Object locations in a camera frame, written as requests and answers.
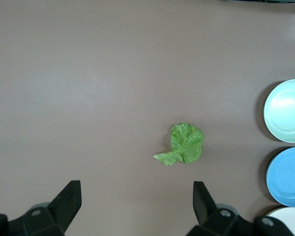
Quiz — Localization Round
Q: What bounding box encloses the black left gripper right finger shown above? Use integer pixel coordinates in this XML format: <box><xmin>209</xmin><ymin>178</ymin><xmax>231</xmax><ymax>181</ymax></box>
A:
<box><xmin>186</xmin><ymin>181</ymin><xmax>295</xmax><ymax>236</ymax></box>

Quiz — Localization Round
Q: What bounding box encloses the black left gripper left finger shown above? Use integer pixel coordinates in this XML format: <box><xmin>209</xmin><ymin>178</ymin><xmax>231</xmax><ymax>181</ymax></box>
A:
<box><xmin>0</xmin><ymin>180</ymin><xmax>83</xmax><ymax>236</ymax></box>

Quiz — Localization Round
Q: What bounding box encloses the green lettuce leaf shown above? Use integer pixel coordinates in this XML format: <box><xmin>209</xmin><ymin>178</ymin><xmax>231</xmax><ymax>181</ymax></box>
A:
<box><xmin>152</xmin><ymin>122</ymin><xmax>205</xmax><ymax>166</ymax></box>

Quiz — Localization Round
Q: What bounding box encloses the blue plate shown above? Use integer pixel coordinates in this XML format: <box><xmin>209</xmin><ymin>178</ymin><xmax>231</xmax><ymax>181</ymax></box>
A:
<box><xmin>265</xmin><ymin>147</ymin><xmax>295</xmax><ymax>207</ymax></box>

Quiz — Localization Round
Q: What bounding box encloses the brown table cover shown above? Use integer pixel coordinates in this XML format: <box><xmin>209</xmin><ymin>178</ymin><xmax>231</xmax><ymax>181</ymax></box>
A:
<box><xmin>0</xmin><ymin>0</ymin><xmax>295</xmax><ymax>236</ymax></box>

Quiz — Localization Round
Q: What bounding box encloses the pale green plate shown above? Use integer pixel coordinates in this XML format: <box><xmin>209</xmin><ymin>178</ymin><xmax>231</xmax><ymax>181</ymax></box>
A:
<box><xmin>264</xmin><ymin>79</ymin><xmax>295</xmax><ymax>144</ymax></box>

